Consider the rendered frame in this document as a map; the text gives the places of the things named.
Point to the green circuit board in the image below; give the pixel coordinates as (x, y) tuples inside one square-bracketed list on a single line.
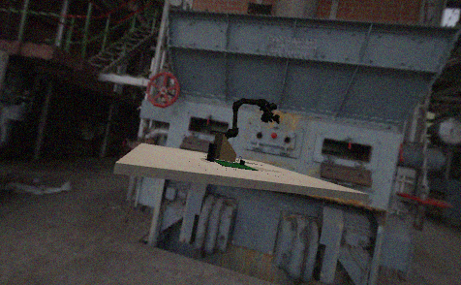
[(230, 163)]

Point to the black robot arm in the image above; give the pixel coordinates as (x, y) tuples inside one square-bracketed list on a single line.
[(232, 133)]

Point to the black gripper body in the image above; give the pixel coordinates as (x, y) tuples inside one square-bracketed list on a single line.
[(268, 111)]

